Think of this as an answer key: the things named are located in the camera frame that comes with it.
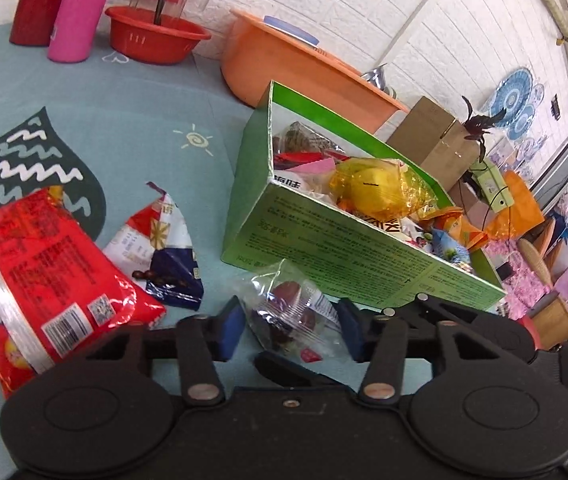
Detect wooden box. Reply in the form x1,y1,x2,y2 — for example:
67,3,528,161
531,297,568,351

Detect clear date packet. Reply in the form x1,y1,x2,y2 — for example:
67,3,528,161
238,258,345,364

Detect large red snack packet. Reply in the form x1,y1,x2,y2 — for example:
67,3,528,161
0,185,168,401

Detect pink insulated bottle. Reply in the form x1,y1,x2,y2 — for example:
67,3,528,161
47,0,121,64

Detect small blue patterned wall plate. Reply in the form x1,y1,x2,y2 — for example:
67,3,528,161
526,82,546,116
506,104,538,141

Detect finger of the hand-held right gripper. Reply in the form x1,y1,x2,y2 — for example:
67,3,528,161
253,351,346,389
391,292,538,363

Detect green gift box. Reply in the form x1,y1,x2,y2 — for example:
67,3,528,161
468,159,515,211

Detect pink floral cloth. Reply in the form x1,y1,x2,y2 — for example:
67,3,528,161
483,210,568,322

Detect orange snack packet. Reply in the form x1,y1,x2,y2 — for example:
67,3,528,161
416,207,485,251

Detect purple leafed plant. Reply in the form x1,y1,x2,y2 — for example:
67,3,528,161
461,94,508,161

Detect blue lidded container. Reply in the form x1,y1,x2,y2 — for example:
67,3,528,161
262,15,321,47

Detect red plastic basin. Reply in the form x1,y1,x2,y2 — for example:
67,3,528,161
104,5,213,66

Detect orange yellow pastry packet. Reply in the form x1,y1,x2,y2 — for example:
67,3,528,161
328,155,435,221

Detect large blue patterned wall plate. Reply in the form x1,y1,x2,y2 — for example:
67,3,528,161
488,67,535,126

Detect metal bowl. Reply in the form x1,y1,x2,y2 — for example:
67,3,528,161
361,63,398,96

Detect orange plastic basin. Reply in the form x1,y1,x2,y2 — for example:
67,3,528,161
221,8,410,136

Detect red thermos flask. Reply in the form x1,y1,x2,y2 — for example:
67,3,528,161
8,0,78,47

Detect brown cardboard box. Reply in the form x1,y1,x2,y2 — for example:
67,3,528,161
386,95,483,186

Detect green cardboard box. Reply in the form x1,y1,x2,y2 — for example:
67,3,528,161
221,79,508,314

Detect pink snack packet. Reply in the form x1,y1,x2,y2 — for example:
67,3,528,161
271,157,338,194

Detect orange bag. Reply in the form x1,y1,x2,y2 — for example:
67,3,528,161
483,169,545,241

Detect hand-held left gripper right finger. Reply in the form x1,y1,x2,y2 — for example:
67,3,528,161
336,297,521,407

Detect white red nut packet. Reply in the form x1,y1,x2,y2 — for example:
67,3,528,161
102,181,205,311

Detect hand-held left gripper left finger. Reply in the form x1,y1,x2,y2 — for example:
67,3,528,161
78,295,248,408

